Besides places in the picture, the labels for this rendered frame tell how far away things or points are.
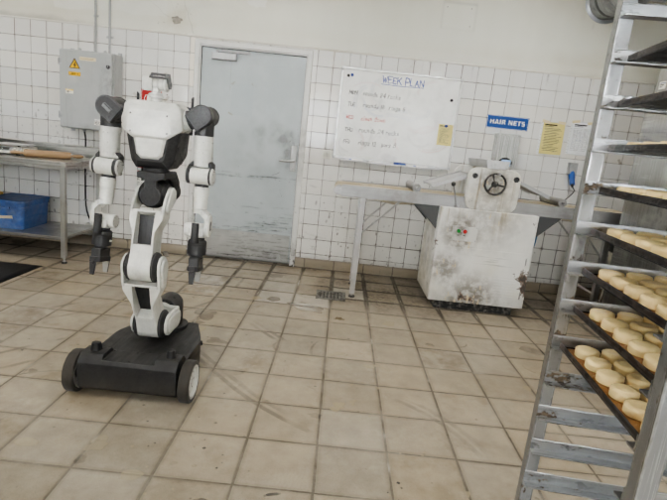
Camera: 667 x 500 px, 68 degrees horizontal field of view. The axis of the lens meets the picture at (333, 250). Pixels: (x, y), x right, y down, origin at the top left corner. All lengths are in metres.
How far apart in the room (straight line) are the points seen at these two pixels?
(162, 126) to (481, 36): 3.47
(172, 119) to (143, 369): 1.14
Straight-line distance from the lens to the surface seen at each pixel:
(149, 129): 2.44
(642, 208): 4.26
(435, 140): 4.97
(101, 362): 2.56
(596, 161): 1.23
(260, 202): 5.04
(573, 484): 1.48
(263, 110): 5.01
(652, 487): 0.94
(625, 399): 1.06
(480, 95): 5.09
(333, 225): 4.97
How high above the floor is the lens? 1.27
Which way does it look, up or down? 12 degrees down
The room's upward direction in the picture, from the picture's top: 6 degrees clockwise
